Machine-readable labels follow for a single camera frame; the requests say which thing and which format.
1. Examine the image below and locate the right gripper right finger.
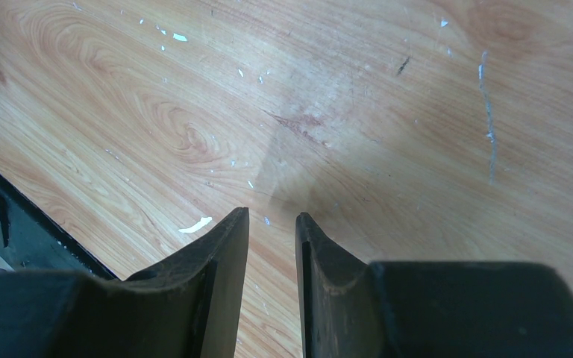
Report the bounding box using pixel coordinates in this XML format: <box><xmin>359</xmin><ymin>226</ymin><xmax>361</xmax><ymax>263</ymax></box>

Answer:
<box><xmin>295</xmin><ymin>213</ymin><xmax>573</xmax><ymax>357</ymax></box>

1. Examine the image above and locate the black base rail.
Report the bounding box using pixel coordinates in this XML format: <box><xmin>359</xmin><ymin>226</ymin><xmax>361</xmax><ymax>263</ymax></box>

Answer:
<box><xmin>0</xmin><ymin>174</ymin><xmax>116</xmax><ymax>280</ymax></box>

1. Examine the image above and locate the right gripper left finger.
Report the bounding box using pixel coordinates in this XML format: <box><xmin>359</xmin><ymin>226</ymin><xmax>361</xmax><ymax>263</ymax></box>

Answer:
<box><xmin>0</xmin><ymin>207</ymin><xmax>249</xmax><ymax>357</ymax></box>

